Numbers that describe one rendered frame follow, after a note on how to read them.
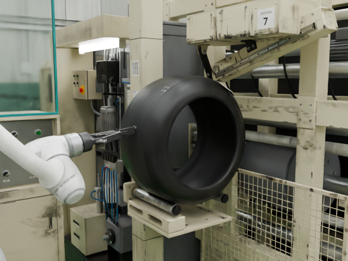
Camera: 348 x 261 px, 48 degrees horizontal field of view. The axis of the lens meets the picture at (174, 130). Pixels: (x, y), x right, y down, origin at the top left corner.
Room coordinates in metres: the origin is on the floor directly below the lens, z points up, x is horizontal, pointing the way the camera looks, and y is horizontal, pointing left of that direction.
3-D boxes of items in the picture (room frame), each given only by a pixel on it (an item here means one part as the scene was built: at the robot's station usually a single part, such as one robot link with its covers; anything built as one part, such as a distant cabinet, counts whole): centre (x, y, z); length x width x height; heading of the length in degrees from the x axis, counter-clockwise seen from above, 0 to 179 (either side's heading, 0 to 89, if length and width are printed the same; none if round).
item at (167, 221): (1.73, 0.09, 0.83); 0.36 x 0.09 x 0.06; 36
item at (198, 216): (1.81, -0.02, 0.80); 0.37 x 0.36 x 0.02; 126
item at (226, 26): (1.88, -0.34, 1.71); 0.61 x 0.25 x 0.15; 36
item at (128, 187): (1.96, 0.08, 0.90); 0.40 x 0.03 x 0.10; 126
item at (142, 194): (1.73, 0.09, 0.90); 0.35 x 0.05 x 0.05; 36
